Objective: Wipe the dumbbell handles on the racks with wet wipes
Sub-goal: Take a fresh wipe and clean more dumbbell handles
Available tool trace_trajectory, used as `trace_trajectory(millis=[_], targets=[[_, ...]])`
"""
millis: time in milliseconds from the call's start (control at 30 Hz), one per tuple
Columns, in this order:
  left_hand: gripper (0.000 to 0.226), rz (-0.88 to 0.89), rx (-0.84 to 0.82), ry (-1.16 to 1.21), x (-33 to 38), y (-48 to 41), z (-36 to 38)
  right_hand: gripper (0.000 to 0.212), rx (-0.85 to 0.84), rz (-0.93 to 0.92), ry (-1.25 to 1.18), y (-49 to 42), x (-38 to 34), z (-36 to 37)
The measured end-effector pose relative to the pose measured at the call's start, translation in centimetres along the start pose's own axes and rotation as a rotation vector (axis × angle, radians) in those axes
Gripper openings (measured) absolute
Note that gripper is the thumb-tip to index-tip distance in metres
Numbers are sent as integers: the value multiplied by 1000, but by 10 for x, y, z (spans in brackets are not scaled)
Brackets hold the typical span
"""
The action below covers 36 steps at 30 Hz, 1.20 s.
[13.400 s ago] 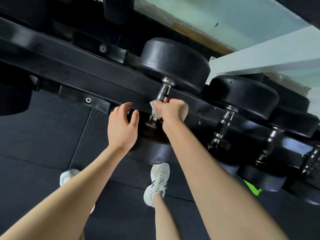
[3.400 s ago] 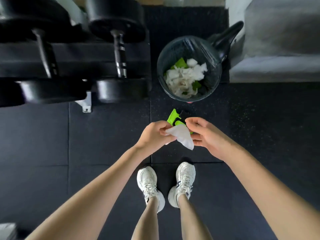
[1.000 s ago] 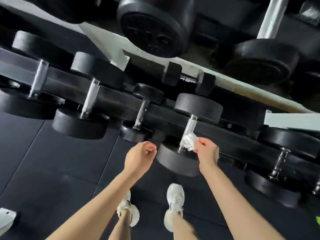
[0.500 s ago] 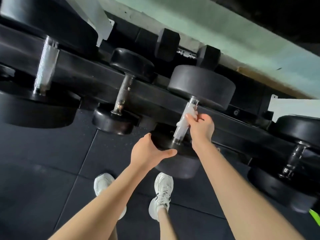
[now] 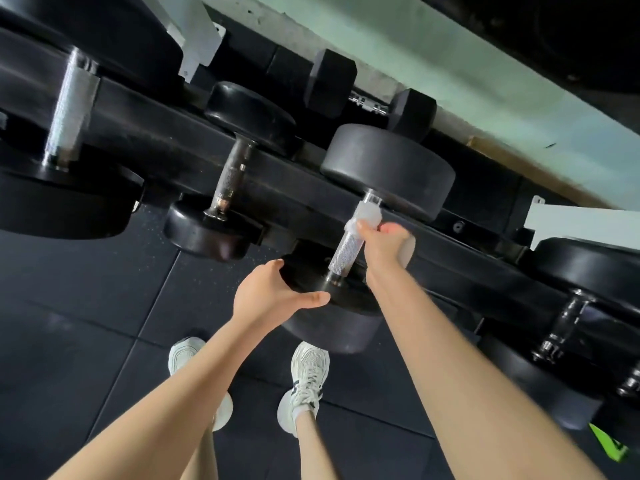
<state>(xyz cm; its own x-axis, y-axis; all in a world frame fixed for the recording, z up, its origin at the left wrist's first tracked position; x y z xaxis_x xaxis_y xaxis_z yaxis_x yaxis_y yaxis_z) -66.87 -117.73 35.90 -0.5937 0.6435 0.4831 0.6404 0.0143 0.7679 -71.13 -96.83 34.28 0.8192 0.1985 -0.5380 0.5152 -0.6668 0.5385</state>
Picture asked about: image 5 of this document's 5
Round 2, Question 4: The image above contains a person's left hand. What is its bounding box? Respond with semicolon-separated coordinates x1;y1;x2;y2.
232;259;331;335

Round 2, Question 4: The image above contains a person's right hand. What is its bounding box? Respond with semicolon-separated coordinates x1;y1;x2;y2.
355;219;417;285

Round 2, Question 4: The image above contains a white wet wipe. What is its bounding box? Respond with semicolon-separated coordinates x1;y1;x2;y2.
343;199;383;235

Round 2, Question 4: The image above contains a large black dumbbell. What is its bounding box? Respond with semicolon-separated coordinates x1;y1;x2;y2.
279;123;456;355

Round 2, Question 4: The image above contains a small rusty-handled dumbbell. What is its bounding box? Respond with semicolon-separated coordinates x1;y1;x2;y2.
163;81;299;263

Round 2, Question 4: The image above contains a large silver-handled dumbbell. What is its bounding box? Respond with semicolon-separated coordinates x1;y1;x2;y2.
0;0;183;241

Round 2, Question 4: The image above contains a green wet wipes pack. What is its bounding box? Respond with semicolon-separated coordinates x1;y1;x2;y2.
589;423;630;463

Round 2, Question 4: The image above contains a person's right forearm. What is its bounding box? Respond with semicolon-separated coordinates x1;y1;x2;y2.
367;269;606;480

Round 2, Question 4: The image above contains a person's left forearm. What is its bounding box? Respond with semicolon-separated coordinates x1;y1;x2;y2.
49;317;266;480

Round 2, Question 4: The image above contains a person's right white sneaker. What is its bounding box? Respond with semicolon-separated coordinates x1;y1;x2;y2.
277;341;331;435

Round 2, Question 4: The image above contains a person's white sneaker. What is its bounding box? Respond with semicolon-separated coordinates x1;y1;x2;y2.
277;341;331;435
168;337;235;432

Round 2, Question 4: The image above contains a person's left white sneaker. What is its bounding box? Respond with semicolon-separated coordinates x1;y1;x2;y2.
168;337;235;432

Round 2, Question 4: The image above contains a person's right leg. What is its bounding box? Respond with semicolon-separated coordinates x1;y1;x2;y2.
295;409;339;480

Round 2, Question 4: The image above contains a black hex dumbbell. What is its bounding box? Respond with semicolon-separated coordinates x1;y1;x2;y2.
305;48;439;143

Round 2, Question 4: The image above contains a black dumbbell rack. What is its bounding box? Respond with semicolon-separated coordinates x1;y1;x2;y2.
0;0;640;445

